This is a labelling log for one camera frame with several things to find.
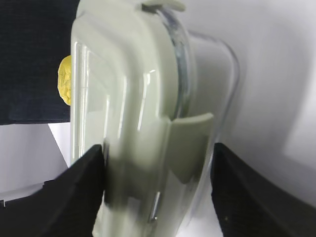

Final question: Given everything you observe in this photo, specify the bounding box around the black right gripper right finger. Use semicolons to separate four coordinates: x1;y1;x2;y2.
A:
211;143;316;237

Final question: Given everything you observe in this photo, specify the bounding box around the dark blue lunch bag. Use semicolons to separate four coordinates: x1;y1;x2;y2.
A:
0;0;79;125

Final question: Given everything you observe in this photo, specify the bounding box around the yellow lemon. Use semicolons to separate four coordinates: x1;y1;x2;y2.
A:
57;55;72;106

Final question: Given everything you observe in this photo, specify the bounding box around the green lid glass container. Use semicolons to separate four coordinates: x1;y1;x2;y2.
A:
71;0;240;237

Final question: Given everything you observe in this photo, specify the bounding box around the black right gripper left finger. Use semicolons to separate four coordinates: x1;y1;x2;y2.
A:
0;145;105;237

